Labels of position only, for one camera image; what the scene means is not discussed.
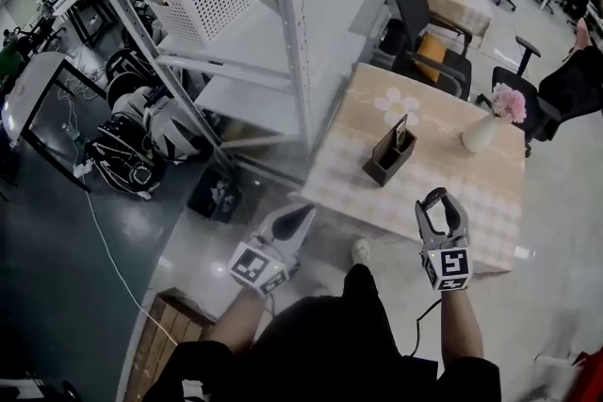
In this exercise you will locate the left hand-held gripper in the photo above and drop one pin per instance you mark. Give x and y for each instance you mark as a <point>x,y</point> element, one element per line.
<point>260,266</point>

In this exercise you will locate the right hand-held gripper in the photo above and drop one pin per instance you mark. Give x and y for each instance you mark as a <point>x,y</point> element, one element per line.
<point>445,266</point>

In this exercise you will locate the dark brown storage holder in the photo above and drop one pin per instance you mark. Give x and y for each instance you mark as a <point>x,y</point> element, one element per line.
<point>389,155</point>

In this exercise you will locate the dark remote control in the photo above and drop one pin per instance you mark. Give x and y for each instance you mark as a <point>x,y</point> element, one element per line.
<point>401,130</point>

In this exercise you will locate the person's right forearm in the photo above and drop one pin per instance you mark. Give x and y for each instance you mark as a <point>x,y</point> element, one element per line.
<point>461,325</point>

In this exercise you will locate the person's left forearm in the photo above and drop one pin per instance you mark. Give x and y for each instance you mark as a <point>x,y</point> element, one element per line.
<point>235,320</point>

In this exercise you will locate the table with checkered cloth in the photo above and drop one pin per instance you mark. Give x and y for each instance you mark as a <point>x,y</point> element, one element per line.
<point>424,183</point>

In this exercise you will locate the person's white shoe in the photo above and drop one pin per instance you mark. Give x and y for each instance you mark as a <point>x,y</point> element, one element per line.
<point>361,250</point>

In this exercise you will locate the black waste bin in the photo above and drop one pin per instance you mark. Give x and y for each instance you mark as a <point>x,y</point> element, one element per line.
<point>215,195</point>

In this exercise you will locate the white vase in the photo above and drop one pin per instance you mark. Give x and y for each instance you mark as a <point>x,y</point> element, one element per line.
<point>478,134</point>

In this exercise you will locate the person's black clothing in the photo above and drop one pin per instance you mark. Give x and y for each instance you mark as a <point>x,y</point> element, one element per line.
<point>325,343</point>

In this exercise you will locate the pink flower bouquet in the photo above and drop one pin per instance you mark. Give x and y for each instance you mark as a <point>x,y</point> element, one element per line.
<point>509,104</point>

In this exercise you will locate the black office chair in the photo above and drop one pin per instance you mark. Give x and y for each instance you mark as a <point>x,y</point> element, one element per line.
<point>532,103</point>
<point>424,28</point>

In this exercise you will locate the wooden crate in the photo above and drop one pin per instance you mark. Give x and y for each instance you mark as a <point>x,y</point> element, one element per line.
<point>162,339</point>

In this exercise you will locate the white metal shelving rack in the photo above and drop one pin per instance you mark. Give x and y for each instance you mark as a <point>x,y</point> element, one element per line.
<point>264,37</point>

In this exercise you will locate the red object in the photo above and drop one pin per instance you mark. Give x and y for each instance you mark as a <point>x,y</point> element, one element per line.
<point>589,376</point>

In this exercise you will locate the small table with cloth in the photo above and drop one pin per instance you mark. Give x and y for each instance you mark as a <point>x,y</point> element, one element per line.
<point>457,4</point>

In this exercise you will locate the black frame table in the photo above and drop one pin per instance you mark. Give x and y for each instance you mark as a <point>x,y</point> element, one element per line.
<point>47,108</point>

